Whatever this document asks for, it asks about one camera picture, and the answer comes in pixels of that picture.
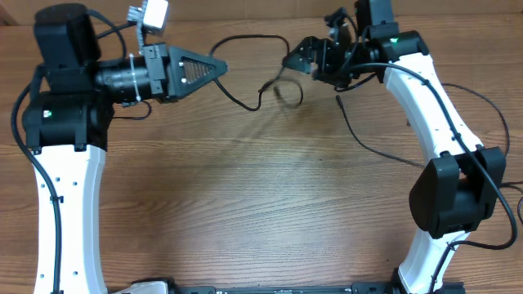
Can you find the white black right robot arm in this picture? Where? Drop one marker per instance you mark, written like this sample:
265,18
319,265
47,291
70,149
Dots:
458,187

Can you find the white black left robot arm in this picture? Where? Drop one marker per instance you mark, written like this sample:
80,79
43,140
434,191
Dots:
72,98

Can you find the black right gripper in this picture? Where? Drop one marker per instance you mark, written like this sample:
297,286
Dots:
322,69

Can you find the brown cardboard backboard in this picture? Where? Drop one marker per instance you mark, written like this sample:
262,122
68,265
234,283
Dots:
21,12

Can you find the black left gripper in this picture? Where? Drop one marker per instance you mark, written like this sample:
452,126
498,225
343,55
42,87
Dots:
158,61

